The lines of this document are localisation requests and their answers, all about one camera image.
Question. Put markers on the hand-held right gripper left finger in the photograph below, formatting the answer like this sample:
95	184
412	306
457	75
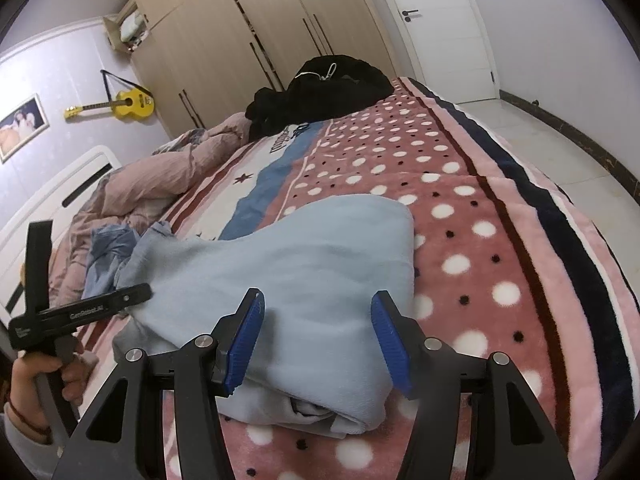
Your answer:
245	345

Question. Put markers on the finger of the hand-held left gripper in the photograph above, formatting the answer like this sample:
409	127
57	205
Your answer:
135	297

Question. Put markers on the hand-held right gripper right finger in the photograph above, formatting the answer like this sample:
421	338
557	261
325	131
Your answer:
392	350

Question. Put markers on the light blue pants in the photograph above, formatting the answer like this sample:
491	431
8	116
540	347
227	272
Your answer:
310	270

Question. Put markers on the person's left forearm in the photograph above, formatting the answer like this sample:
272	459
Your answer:
25	455

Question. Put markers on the person's left hand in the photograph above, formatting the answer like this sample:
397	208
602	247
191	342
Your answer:
25	390

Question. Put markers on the blue cloth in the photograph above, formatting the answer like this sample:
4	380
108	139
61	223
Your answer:
107	250

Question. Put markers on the pink striped quilt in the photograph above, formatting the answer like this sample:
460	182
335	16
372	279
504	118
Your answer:
165	170

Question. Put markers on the yellow guitar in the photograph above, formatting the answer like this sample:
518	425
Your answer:
130	104

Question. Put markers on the folded bedding in wardrobe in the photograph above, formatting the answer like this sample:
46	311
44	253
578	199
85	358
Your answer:
132	27

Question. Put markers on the black hooded garment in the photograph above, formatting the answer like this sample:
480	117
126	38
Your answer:
340	85

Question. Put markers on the wooden wardrobe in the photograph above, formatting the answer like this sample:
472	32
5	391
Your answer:
210	35

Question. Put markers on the dark marble baseboard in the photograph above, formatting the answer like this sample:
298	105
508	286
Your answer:
575	127

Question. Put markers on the white door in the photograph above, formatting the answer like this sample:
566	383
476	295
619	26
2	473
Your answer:
450	20

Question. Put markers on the framed wall photo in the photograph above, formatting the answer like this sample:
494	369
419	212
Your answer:
20	125

